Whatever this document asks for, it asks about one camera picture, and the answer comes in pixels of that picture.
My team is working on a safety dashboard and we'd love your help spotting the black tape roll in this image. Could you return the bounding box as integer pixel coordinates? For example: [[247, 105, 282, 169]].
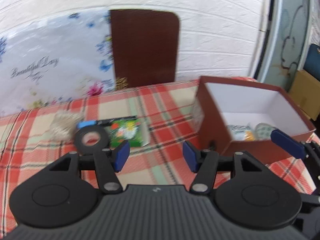
[[74, 125, 110, 155]]

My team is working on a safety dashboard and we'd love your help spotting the green snack packet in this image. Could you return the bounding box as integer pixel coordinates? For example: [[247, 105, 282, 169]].
[[105, 116, 150, 148]]

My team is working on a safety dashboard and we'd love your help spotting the blue capped marker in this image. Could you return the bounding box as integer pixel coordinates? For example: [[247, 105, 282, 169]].
[[76, 119, 115, 129]]

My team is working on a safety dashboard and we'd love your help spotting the red plaid bed sheet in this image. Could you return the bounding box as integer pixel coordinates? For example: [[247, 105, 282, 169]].
[[0, 77, 320, 235]]

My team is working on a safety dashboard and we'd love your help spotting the white snack packet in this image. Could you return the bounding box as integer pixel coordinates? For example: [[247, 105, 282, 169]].
[[227, 125, 255, 141]]

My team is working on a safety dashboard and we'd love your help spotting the patterned round tin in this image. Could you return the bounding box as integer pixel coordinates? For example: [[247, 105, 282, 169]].
[[254, 122, 277, 140]]

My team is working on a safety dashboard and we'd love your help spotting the red-brown cardboard box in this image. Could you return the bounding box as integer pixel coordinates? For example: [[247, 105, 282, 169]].
[[191, 76, 315, 164]]

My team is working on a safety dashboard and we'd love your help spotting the tan cardboard box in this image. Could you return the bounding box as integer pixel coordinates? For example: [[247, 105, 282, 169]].
[[289, 70, 320, 120]]

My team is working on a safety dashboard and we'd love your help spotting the blue bag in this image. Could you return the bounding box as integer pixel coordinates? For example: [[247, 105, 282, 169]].
[[303, 44, 320, 76]]

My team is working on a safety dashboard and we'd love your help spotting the pale blue cabinet door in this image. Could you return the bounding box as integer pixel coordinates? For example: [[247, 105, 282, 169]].
[[253, 0, 311, 90]]

